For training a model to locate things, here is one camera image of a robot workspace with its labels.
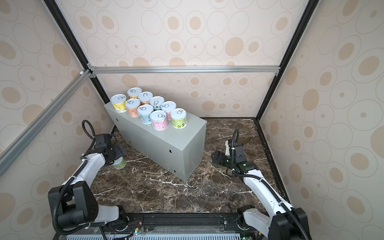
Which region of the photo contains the pink label can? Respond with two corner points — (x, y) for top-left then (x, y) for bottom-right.
(125, 98), (141, 118)
(138, 92), (154, 105)

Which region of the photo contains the blue label can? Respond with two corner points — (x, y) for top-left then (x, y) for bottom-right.
(150, 96), (165, 111)
(137, 104), (154, 125)

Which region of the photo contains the tall yellow label can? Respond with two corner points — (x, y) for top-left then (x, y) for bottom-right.
(111, 94), (127, 113)

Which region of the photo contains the green label can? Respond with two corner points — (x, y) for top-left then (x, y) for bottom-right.
(171, 108), (187, 129)

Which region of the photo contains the small yellow label can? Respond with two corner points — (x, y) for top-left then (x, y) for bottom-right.
(127, 87), (143, 99)

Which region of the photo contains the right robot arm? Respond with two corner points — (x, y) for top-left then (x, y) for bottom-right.
(211, 129), (312, 240)

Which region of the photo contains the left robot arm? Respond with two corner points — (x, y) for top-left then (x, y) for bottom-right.
(48, 120), (129, 236)

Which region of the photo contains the grey metal cabinet box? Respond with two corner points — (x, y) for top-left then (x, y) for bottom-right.
(104, 102), (207, 182)

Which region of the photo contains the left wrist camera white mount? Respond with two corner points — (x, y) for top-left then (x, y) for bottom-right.
(94, 134), (112, 150)

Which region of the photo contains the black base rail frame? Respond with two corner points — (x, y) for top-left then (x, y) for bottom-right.
(53, 211), (313, 240)

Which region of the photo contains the horizontal aluminium back rail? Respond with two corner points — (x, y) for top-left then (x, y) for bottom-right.
(91, 66), (280, 74)

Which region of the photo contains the aluminium left side rail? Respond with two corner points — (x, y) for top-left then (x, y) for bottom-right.
(1, 70), (91, 175)

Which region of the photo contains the black left corner post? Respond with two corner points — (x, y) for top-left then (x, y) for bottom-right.
(44, 0), (110, 104)

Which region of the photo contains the black corner post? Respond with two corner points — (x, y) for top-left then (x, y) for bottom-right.
(256, 0), (319, 123)
(44, 0), (110, 104)

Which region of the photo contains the black right corner post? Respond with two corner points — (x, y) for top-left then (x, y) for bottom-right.
(256, 0), (319, 123)

